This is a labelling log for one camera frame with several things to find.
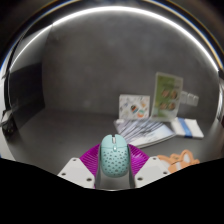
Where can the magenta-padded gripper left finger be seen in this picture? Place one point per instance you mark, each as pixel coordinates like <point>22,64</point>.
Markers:
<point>77,172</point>

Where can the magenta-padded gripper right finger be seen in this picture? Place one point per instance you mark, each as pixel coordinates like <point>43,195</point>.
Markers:
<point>151,170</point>

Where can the teal perforated computer mouse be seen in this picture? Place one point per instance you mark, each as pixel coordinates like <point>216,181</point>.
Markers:
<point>114,156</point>

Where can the orange corgi-shaped mouse pad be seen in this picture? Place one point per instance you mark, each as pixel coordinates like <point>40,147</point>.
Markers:
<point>178,161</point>

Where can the grey striped cover book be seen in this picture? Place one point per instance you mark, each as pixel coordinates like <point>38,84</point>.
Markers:
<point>145,131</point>

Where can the white book with blue stripe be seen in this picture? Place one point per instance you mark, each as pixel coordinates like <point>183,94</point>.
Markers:
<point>186,128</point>

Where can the white sticker sheet card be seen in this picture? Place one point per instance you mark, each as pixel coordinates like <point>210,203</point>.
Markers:
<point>134,107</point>

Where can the green menu sign stand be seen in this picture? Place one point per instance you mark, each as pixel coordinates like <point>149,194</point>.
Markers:
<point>166,96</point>

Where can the white wall sockets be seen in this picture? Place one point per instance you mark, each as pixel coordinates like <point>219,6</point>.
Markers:
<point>190,99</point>

